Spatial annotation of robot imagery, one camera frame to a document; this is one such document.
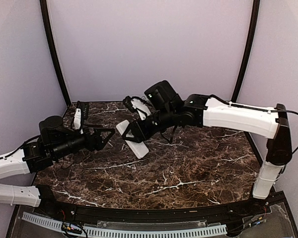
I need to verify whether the white slotted cable duct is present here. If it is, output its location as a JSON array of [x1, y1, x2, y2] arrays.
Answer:
[[22, 212, 227, 238]]

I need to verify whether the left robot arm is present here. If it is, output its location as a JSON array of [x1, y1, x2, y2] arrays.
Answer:
[[0, 116, 115, 216]]

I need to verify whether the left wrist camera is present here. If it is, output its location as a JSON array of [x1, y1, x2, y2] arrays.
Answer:
[[71, 101, 89, 131]]

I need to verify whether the right black frame post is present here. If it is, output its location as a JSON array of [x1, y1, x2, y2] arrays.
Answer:
[[231, 0, 260, 102]]

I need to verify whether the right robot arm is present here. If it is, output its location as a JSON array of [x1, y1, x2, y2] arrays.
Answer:
[[116, 80, 296, 215]]

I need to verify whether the white remote control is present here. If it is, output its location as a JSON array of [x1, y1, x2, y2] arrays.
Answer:
[[116, 120, 149, 159]]

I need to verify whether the black frame post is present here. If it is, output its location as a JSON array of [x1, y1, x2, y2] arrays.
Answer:
[[231, 0, 260, 102], [39, 0, 71, 107]]

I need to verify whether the left black frame post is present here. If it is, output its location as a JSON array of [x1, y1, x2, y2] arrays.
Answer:
[[39, 0, 71, 107]]

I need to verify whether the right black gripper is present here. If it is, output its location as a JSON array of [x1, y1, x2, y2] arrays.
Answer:
[[121, 106, 176, 143]]

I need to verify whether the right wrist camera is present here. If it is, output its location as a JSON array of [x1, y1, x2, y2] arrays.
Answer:
[[123, 96, 151, 120]]

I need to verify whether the black front rail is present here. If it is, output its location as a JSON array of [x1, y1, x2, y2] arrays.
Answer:
[[34, 199, 268, 224]]

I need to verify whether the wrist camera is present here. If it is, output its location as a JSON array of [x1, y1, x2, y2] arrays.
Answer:
[[71, 101, 89, 131], [123, 96, 151, 120]]

